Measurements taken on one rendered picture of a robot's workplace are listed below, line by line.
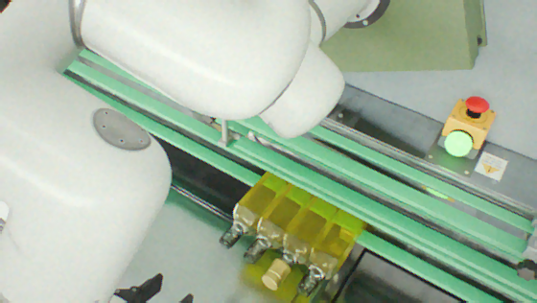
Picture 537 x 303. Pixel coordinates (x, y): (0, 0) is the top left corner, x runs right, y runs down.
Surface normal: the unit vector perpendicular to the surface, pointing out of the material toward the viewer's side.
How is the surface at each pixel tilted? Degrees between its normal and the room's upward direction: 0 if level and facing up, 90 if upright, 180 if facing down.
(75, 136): 86
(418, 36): 1
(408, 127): 90
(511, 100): 0
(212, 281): 91
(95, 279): 65
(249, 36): 74
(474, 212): 90
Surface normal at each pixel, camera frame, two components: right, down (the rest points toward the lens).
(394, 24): -0.56, 0.58
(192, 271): 0.04, -0.71
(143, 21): -0.10, 0.17
